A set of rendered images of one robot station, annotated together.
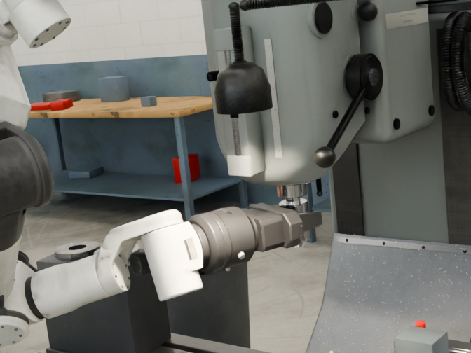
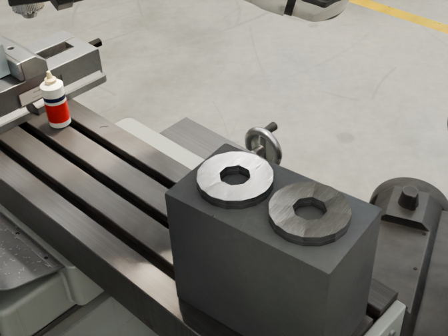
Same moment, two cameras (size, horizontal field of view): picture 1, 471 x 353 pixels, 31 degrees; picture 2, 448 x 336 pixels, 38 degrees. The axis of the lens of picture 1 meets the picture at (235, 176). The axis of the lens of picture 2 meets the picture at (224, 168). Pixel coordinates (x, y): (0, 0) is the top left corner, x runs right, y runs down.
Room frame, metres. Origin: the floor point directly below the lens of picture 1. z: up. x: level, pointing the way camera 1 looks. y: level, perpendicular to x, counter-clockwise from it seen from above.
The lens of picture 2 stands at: (2.17, 0.30, 1.62)
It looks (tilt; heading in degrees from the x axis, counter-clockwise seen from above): 39 degrees down; 187
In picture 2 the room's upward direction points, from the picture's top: 3 degrees counter-clockwise
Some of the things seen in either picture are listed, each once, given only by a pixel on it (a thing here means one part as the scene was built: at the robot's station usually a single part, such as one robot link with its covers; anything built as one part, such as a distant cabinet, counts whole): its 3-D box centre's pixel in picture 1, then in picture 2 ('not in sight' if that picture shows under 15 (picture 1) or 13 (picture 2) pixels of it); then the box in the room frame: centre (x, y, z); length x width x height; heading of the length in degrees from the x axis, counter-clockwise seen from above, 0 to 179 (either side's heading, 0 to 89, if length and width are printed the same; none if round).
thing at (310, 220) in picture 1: (307, 222); not in sight; (1.28, -0.10, 1.24); 0.06 x 0.02 x 0.03; 123
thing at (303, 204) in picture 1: (293, 204); not in sight; (1.31, -0.09, 1.26); 0.05 x 0.05 x 0.01
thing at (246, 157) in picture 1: (240, 101); not in sight; (1.22, -0.02, 1.44); 0.04 x 0.04 x 0.21; 52
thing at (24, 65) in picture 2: not in sight; (15, 57); (1.14, -0.21, 1.03); 0.12 x 0.06 x 0.04; 51
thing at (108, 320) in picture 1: (103, 296); (270, 253); (1.63, 0.29, 1.04); 0.22 x 0.12 x 0.20; 59
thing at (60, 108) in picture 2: not in sight; (54, 97); (1.22, -0.12, 1.00); 0.04 x 0.04 x 0.11
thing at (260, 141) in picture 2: not in sight; (253, 155); (0.92, 0.22, 0.64); 0.16 x 0.12 x 0.12; 142
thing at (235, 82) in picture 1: (242, 85); not in sight; (1.09, -0.02, 1.48); 0.07 x 0.07 x 0.06
